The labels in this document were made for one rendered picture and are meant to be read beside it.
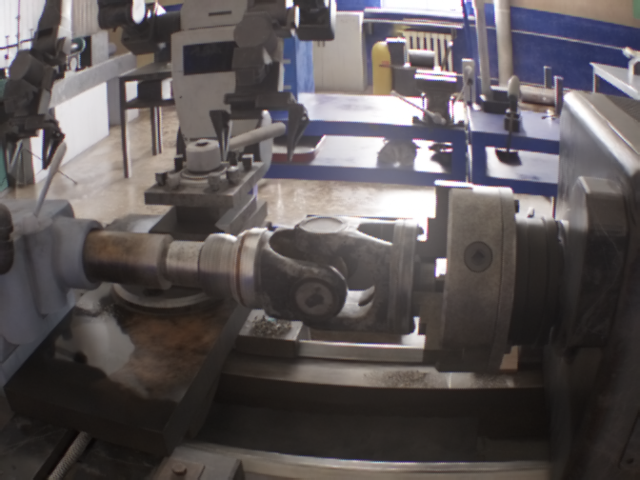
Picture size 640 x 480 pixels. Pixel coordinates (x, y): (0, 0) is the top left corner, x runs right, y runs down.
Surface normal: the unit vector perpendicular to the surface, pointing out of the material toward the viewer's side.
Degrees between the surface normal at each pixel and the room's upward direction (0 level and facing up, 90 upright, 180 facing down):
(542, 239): 24
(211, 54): 90
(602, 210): 42
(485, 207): 18
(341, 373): 0
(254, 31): 60
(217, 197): 90
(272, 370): 0
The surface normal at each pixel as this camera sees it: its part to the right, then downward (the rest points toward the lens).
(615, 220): -0.17, -0.41
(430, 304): -0.11, -0.72
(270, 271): -0.52, 0.36
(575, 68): -0.21, 0.40
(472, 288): -0.21, 0.00
